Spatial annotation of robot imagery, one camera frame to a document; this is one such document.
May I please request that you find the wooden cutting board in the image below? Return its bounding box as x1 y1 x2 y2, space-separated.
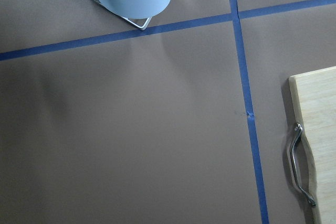
289 67 335 223

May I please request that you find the metal board handle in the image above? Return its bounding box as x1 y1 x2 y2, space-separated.
289 122 317 208

